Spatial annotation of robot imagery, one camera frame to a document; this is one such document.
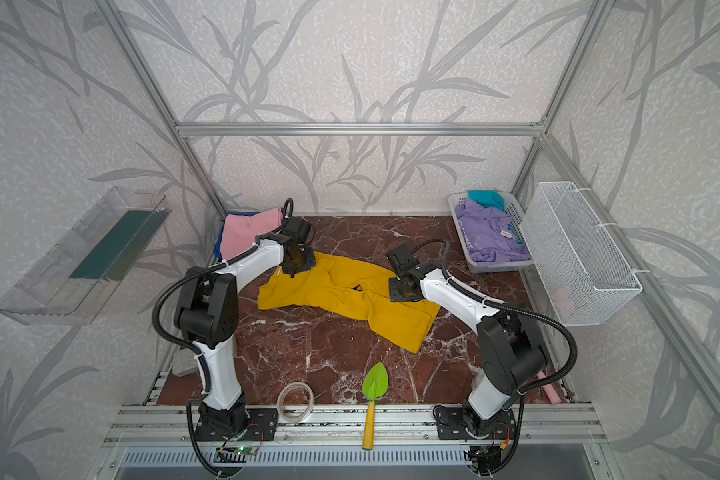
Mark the yellow printed t-shirt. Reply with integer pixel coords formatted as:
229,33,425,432
258,253,440,354

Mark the grey plastic laundry basket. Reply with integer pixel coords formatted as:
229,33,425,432
448,191,533,273

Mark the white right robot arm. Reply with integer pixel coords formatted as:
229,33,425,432
387,245,548,421

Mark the pink folded t-shirt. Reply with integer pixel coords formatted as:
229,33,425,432
218,208,282,260

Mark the blue folded t-shirt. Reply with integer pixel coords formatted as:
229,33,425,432
213,213,256,259

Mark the purple t-shirt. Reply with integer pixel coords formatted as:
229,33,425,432
455,198,531,265

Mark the green toy trowel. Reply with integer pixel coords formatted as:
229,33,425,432
362,362,389,451

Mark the teal t-shirt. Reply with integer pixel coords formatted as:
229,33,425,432
468,190,505,212

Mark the clear tape roll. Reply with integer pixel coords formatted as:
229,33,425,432
276,381,315,424

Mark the grey rectangular block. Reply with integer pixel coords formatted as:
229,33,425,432
170,349,199,377

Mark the purple pink toy rake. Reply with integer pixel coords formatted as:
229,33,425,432
541,383,563,405

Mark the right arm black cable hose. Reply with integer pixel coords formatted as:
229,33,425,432
410,238,579,475

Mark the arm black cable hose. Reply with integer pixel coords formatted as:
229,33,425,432
151,197,295,478
410,238,579,475

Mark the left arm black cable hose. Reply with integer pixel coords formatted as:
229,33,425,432
151,197,295,478

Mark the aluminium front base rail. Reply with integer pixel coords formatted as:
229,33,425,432
102,403,607,448

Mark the white wire mesh basket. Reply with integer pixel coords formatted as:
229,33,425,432
520,181,643,327

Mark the clear plastic wall shelf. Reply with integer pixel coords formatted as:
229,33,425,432
0,187,171,326

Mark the aluminium frame profile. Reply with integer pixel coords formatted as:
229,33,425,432
95,1,720,421

